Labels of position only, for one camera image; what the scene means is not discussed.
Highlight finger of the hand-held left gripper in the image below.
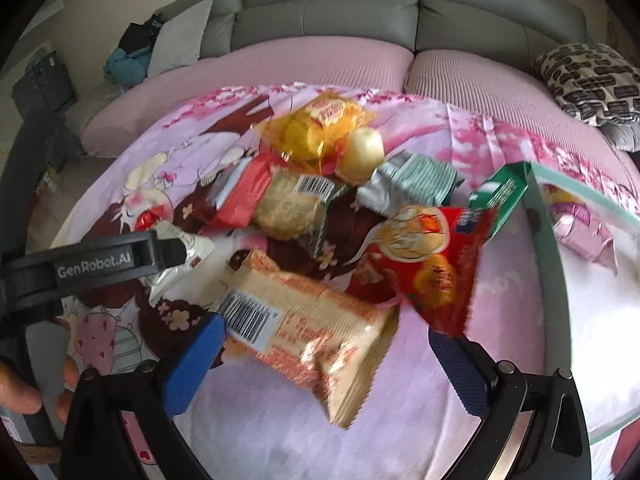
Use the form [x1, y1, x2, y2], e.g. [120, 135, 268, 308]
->
[50, 229, 187, 292]

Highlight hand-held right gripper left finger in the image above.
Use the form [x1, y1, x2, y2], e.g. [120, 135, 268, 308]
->
[60, 311, 228, 480]

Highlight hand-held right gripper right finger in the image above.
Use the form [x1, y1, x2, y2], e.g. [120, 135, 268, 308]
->
[428, 331, 594, 480]

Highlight silver foil snack packet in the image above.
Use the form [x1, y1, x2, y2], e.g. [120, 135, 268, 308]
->
[136, 210, 216, 303]

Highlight large red snack bag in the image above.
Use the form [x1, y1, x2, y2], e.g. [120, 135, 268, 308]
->
[347, 205, 498, 338]

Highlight beige cracker packet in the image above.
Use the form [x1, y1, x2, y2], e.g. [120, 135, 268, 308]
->
[215, 250, 401, 429]

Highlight clear storage box teal rim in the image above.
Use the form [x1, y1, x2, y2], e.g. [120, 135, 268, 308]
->
[522, 162, 640, 443]

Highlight clear cake packet green edges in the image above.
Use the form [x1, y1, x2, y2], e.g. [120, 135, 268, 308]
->
[252, 165, 351, 256]

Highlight person's left hand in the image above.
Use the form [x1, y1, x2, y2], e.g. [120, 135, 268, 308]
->
[0, 357, 82, 427]

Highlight printed blanket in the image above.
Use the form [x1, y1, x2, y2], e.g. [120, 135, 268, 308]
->
[50, 85, 640, 480]

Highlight small red snack packet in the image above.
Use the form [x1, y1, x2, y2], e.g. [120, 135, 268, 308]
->
[205, 155, 273, 228]

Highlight green carton box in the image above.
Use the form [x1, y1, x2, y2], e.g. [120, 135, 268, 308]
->
[467, 162, 531, 241]

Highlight pink snack packet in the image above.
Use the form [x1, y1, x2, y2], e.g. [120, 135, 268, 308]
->
[545, 185, 621, 276]

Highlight blue clothing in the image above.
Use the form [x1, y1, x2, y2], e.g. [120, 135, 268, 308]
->
[104, 47, 153, 88]

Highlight green and silver packet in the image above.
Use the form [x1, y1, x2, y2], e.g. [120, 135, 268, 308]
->
[356, 152, 465, 217]

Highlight black clothing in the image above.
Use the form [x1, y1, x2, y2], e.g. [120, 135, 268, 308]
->
[120, 15, 165, 55]

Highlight plain grey pillow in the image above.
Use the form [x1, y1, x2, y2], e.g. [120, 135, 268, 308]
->
[147, 0, 216, 81]

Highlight white round snack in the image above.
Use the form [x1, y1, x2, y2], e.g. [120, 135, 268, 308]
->
[336, 127, 386, 184]

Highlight yellow snack packet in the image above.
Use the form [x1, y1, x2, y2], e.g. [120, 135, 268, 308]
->
[262, 91, 377, 173]

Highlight pink sofa seat cover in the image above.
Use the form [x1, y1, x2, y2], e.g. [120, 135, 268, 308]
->
[404, 50, 621, 161]
[80, 42, 415, 159]

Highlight small grey cushion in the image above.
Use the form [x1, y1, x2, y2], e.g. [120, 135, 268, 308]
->
[599, 121, 640, 152]

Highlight black patterned pillow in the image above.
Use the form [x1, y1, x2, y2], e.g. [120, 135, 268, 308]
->
[532, 42, 640, 128]

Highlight grey sofa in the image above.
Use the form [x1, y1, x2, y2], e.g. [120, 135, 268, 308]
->
[65, 0, 640, 161]

